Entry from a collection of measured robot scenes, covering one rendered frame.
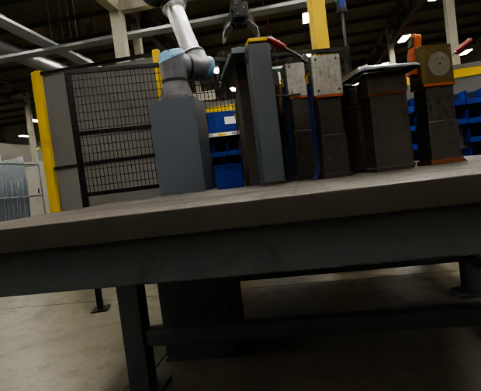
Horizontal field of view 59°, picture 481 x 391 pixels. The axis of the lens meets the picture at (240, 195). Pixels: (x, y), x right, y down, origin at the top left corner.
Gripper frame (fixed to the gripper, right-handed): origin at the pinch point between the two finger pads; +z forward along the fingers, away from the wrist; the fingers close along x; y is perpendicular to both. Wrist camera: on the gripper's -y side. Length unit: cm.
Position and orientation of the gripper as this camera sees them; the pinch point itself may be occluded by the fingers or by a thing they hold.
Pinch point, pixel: (241, 43)
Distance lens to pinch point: 185.3
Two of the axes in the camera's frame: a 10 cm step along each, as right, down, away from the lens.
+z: 1.2, 9.9, 0.4
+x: 9.9, -1.3, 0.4
